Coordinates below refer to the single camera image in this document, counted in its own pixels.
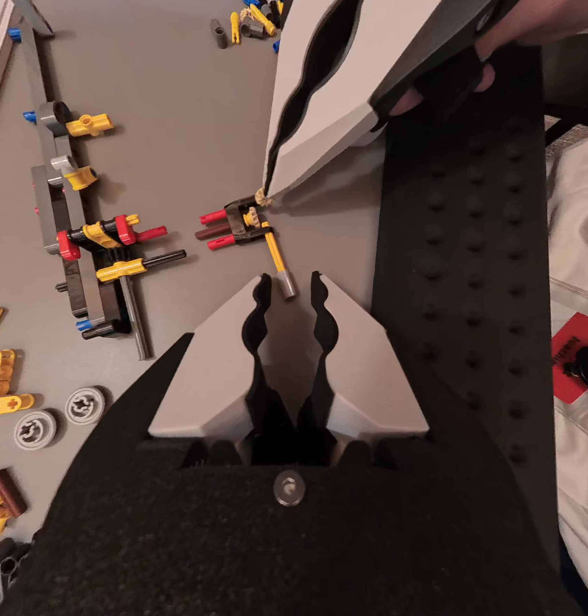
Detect pile of small lego pins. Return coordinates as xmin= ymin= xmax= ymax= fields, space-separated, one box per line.
xmin=210 ymin=0 xmax=286 ymax=55

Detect pile of dark grey beams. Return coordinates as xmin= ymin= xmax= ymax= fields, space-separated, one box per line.
xmin=0 ymin=538 xmax=33 ymax=604

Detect black lego fork red pins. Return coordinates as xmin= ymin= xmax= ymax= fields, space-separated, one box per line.
xmin=199 ymin=196 xmax=272 ymax=252

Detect person's right hand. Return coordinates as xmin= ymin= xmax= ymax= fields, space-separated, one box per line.
xmin=473 ymin=0 xmax=588 ymax=94

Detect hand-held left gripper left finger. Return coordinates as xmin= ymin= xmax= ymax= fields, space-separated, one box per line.
xmin=148 ymin=272 xmax=296 ymax=465

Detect long grey lego beam assembly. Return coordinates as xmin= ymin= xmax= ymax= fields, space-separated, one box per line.
xmin=7 ymin=0 xmax=188 ymax=362

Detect black foam pad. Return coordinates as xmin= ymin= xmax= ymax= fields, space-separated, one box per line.
xmin=371 ymin=46 xmax=560 ymax=571

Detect person's white shirt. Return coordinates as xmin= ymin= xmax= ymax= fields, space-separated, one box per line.
xmin=544 ymin=130 xmax=588 ymax=583

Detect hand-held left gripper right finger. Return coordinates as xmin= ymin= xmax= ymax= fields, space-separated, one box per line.
xmin=297 ymin=270 xmax=430 ymax=465

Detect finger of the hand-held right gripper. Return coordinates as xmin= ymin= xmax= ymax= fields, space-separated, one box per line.
xmin=269 ymin=0 xmax=445 ymax=199
xmin=263 ymin=0 xmax=363 ymax=193

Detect brown lego connector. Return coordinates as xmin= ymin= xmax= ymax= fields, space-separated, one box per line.
xmin=0 ymin=468 xmax=28 ymax=519

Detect short yellow lego axle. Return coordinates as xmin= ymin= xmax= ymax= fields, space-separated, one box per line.
xmin=260 ymin=232 xmax=288 ymax=276

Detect red badge card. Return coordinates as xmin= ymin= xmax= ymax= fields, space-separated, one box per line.
xmin=550 ymin=312 xmax=588 ymax=405

